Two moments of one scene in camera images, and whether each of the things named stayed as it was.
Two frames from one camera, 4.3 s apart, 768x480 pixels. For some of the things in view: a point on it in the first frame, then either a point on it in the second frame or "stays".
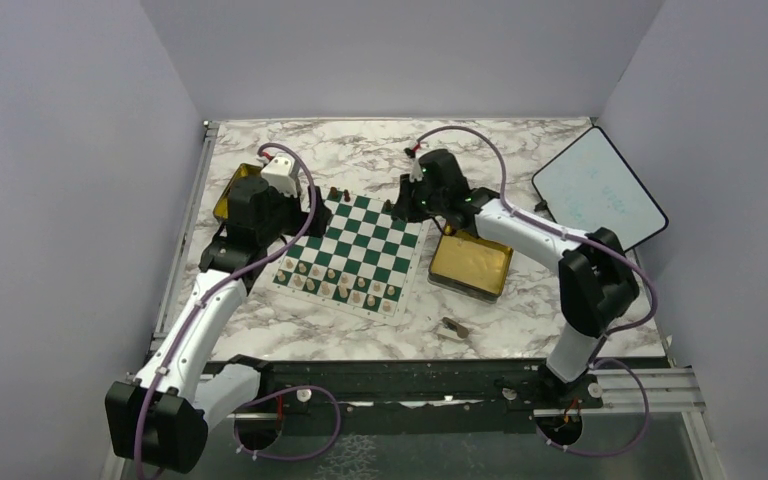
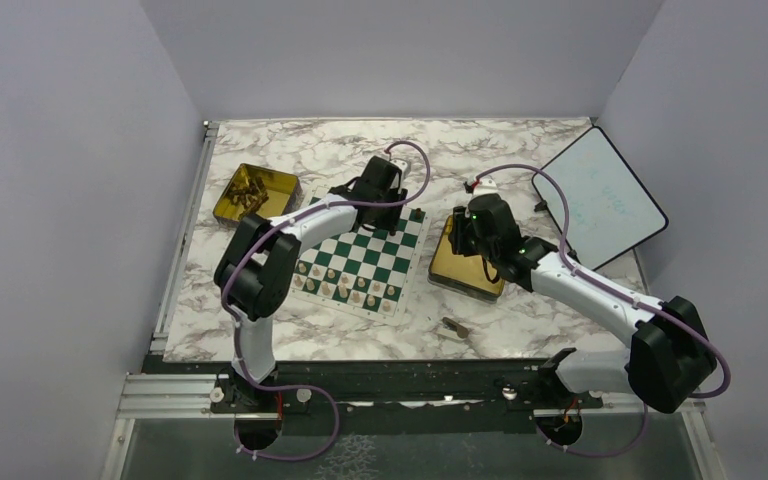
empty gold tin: x=464 y=264 stays
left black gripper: x=322 y=215 → x=390 y=222
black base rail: x=399 y=397 stays
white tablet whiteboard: x=590 y=186 stays
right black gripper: x=405 y=208 → x=462 y=220
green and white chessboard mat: x=363 y=263 stays
